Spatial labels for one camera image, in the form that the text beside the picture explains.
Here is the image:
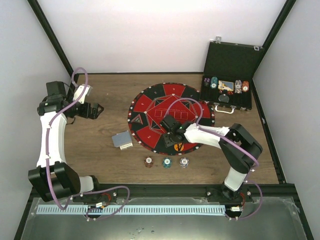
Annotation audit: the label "orange round blind button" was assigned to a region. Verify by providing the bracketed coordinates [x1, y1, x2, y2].
[173, 143, 184, 152]

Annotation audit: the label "teal poker chip stack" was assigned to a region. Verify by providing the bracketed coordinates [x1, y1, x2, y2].
[162, 157, 172, 168]

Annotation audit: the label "red poker chip stack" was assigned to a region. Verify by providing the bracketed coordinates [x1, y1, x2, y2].
[144, 156, 154, 168]

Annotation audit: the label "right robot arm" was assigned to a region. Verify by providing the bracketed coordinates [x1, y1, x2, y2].
[160, 115, 263, 202]

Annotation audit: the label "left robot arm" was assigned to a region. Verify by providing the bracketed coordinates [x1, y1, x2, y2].
[28, 81, 104, 202]

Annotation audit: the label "round red black poker mat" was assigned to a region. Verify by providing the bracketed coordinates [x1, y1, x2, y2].
[127, 82, 216, 154]

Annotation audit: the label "white card deck box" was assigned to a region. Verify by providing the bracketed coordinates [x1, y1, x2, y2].
[119, 142, 133, 150]

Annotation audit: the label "black round button in case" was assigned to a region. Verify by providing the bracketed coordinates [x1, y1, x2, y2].
[218, 94, 230, 103]

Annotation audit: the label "teal chips in case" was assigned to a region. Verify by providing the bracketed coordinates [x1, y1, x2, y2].
[210, 76, 218, 89]

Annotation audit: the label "card box in case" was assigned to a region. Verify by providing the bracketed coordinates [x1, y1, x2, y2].
[218, 80, 234, 92]

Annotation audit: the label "black poker chip case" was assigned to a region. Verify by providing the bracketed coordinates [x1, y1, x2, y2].
[199, 36, 264, 111]

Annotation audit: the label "grey chips in case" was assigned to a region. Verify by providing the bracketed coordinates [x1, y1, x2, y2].
[234, 80, 242, 94]

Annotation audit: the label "orange chips in case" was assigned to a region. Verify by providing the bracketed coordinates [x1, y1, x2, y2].
[241, 80, 250, 93]

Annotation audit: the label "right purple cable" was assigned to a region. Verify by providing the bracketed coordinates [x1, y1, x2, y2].
[165, 97, 264, 221]

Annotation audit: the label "purple cable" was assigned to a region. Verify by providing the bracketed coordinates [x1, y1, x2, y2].
[45, 66, 131, 223]
[165, 97, 264, 221]

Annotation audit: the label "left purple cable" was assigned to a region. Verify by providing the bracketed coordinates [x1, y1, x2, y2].
[45, 66, 131, 223]

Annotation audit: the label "light blue slotted rail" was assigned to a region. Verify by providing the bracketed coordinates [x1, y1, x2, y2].
[36, 204, 226, 216]

